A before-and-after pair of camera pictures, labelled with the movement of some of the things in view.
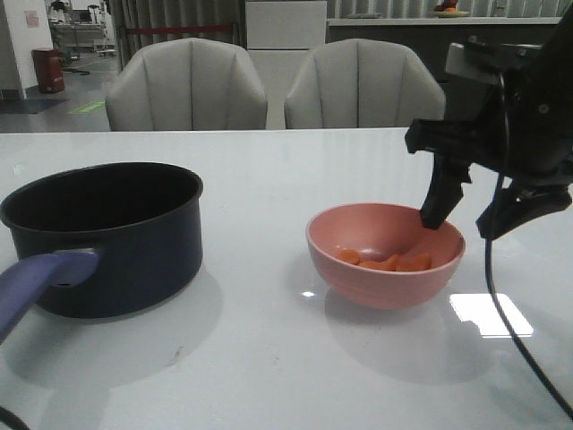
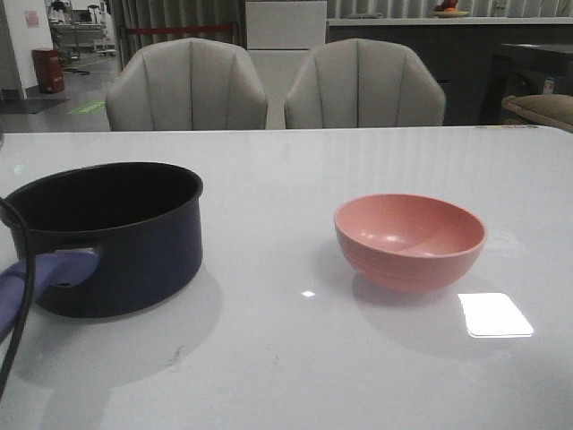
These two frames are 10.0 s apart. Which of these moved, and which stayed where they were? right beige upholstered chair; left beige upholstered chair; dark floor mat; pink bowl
Moved: pink bowl
Stayed: left beige upholstered chair; right beige upholstered chair; dark floor mat
